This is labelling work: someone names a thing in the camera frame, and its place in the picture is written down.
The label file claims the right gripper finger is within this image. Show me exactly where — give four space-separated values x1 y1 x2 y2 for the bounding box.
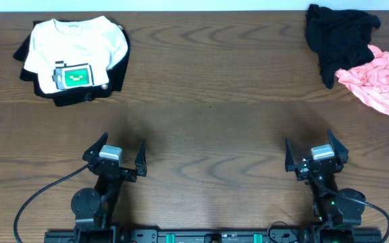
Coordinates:
285 139 296 172
327 130 348 164

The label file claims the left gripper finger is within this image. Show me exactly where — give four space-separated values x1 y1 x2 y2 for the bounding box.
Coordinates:
82 132 108 161
134 140 147 177

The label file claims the pink t-shirt with brown print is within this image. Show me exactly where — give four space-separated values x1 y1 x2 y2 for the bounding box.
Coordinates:
335 45 389 116

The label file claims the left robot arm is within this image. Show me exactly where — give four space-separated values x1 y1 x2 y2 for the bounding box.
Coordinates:
71 133 147 243

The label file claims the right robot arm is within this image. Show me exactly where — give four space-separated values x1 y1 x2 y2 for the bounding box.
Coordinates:
285 131 365 242

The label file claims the black folded garment under white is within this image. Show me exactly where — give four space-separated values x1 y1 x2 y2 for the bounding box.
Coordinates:
13 19 130 107

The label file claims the black crumpled garment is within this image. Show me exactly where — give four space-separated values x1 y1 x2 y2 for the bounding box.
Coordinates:
305 4 381 89

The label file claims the white t-shirt with pixel camera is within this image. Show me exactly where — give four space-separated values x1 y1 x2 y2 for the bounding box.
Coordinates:
24 16 128 95

